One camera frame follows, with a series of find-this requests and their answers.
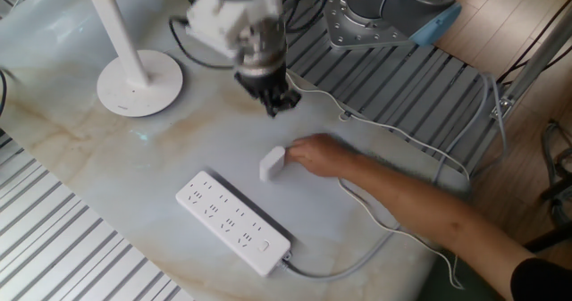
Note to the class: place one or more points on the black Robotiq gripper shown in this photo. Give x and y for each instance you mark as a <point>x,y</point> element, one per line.
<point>263,82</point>

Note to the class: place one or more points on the white power adapter plug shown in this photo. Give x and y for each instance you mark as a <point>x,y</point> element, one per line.
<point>271,163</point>

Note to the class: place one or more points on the white power strip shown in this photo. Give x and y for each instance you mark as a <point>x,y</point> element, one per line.
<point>232,223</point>

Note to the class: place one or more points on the person's right forearm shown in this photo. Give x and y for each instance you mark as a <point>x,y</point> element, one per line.
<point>424,207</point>

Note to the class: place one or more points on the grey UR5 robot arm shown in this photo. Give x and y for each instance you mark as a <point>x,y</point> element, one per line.
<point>393,2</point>

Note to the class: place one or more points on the white lamp base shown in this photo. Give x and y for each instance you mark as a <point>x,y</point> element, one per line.
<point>138,86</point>

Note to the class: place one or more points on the person's right hand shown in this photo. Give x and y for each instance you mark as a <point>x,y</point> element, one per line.
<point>322,156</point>

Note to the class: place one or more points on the marble pattern table mat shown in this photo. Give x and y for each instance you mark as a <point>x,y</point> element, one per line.
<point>134,158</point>

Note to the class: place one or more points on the green trousers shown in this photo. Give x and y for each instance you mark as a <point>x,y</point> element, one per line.
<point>447,278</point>

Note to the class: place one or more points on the black chair base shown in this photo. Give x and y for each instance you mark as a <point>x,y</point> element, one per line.
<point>554,238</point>

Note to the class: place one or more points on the black shirt sleeve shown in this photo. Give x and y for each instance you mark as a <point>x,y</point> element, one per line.
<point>545,283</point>

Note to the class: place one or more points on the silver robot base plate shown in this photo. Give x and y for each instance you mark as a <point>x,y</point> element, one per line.
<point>357,33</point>

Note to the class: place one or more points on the aluminium profile post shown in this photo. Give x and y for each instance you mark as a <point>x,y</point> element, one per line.
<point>536,64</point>

